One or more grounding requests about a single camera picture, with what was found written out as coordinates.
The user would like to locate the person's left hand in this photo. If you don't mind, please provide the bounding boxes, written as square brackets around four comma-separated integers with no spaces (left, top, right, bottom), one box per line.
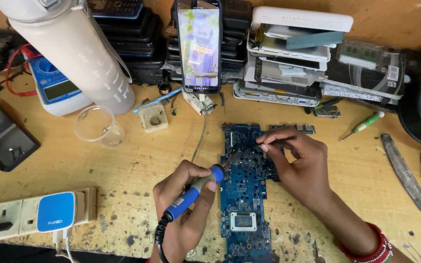
[150,160,219,263]

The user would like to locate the person's right hand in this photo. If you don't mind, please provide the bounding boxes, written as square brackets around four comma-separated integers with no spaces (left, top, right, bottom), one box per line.
[256,126,334,211]

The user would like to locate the blue soldering iron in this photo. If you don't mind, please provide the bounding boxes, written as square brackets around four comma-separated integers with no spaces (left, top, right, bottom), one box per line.
[154,149,242,263]

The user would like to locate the thin metal tweezers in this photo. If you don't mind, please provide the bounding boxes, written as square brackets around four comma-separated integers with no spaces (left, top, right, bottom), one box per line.
[256,136,299,148]

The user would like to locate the small blue port board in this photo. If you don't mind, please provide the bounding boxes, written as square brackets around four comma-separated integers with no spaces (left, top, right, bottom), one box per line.
[269,124,316,135]

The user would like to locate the small metal clip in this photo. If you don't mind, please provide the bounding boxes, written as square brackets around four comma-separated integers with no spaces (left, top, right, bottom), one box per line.
[313,105,341,119]

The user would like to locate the black and green screwdriver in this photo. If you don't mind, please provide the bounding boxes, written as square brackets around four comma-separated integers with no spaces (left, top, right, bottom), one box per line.
[304,97,345,115]

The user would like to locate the blue laptop circuit board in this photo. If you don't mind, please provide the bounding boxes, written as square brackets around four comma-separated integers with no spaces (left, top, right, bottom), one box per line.
[220,122,282,263]

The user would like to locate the stack of white device shells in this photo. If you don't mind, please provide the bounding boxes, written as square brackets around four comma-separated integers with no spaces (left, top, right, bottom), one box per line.
[232,6,354,107]

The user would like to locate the long metal blade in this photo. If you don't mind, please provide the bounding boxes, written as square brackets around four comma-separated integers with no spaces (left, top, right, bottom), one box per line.
[380,133,421,224]

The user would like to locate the white flux tin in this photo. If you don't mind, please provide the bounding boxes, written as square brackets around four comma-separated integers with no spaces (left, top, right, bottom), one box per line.
[138,102,169,134]

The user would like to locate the clear case with memory module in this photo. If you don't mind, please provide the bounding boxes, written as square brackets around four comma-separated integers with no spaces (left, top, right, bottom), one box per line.
[319,39,407,107]

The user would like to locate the blue and white charger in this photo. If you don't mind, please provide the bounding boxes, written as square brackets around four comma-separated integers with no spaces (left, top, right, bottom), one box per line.
[37,191,78,263]

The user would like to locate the dirty white charger adapter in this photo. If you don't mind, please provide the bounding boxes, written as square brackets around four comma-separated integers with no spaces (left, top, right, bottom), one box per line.
[182,91,216,116]

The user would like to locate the clear plastic cup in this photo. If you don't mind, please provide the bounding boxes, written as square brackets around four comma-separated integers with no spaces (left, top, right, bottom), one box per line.
[74,105,125,148]

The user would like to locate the blue plastic stick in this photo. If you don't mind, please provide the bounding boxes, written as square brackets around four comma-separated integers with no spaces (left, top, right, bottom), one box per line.
[133,87,184,114]

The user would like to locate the stack of dark phone parts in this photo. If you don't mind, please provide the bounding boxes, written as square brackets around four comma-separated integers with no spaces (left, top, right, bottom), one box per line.
[162,0,254,84]

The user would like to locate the black smartphone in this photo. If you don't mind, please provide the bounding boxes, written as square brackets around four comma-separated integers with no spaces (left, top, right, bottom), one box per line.
[175,0,223,95]

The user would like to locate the white power strip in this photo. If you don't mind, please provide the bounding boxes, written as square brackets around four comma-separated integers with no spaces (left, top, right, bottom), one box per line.
[0,187,98,245]

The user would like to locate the blue digital multimeter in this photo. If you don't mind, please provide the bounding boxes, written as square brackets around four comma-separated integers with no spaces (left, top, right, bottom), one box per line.
[28,56,93,117]

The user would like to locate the dark grey device base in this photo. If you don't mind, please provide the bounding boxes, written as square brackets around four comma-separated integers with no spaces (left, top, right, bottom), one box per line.
[0,94,41,172]

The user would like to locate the stack of black phones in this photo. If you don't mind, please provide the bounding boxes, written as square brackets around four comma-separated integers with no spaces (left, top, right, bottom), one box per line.
[87,0,167,85]

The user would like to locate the white water bottle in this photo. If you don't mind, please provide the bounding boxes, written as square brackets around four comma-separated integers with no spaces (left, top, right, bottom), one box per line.
[0,0,136,116]

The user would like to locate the green handle screwdriver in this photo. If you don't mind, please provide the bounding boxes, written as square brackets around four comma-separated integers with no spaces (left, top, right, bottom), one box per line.
[339,111,385,142]

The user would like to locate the grey charger cable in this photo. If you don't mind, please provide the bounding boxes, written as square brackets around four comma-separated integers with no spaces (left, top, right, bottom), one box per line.
[190,106,208,163]

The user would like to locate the red bead bracelets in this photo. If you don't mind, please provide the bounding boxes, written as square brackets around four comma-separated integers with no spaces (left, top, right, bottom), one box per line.
[336,222,394,263]

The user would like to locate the copper wire coil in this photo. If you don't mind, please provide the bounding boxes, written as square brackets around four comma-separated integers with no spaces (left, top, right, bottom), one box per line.
[157,80,172,96]

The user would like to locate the red test lead wire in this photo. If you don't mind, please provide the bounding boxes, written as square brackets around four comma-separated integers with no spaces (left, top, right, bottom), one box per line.
[5,44,44,97]

